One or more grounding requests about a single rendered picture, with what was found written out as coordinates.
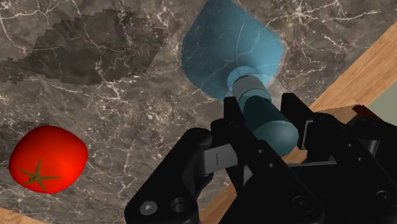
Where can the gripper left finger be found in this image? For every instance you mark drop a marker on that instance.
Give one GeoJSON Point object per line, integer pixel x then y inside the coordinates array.
{"type": "Point", "coordinates": [235, 173]}

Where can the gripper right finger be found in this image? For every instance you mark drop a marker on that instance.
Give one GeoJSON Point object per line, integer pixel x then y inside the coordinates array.
{"type": "Point", "coordinates": [341, 161]}

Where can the blue spatula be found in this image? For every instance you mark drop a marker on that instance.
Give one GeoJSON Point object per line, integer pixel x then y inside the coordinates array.
{"type": "Point", "coordinates": [229, 52]}

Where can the red tomato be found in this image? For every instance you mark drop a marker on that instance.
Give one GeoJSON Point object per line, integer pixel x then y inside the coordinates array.
{"type": "Point", "coordinates": [48, 158]}

